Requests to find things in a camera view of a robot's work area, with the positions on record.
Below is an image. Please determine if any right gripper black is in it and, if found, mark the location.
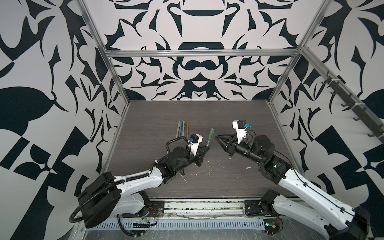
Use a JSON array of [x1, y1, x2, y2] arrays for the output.
[[217, 132, 265, 166]]

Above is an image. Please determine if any dark green pen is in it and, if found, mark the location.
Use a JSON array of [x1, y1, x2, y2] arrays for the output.
[[206, 128, 216, 148]]

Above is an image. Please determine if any brown pen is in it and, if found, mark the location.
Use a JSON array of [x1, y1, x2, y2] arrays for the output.
[[186, 121, 189, 139]]

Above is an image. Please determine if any tan pen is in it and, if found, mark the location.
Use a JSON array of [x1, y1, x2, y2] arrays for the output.
[[176, 121, 182, 137]]

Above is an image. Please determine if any blue pen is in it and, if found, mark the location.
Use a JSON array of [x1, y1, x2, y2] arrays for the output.
[[180, 121, 183, 137]]

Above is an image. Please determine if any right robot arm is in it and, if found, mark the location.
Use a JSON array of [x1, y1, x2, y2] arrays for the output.
[[215, 134, 371, 240]]

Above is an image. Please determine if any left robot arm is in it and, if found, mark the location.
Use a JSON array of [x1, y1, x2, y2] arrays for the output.
[[69, 147, 210, 229]]

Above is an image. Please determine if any green circuit board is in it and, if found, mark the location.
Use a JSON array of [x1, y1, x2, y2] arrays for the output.
[[264, 218, 284, 236]]

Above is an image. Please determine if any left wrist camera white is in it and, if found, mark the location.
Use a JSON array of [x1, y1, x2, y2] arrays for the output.
[[188, 134, 203, 156]]

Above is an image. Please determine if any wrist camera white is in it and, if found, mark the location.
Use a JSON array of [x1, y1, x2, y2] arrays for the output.
[[188, 134, 203, 156], [232, 120, 251, 144]]

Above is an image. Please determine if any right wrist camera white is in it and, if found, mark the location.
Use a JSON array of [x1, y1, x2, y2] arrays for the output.
[[232, 120, 251, 144]]

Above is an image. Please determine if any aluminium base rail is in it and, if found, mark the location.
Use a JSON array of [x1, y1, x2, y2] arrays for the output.
[[76, 197, 332, 220]]

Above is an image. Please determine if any white cable duct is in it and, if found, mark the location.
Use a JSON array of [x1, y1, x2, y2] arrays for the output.
[[89, 219, 266, 231]]

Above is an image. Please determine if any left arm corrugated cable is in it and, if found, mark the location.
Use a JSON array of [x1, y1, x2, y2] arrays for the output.
[[68, 136, 190, 238]]

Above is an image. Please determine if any wall hook rack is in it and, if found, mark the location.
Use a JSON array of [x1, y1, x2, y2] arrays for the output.
[[322, 72, 384, 145]]

